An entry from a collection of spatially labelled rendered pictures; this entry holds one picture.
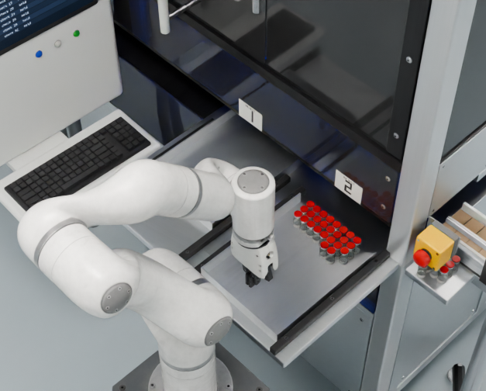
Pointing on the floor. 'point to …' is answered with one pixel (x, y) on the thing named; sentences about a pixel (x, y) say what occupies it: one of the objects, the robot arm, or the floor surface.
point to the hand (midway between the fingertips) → (253, 276)
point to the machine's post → (418, 176)
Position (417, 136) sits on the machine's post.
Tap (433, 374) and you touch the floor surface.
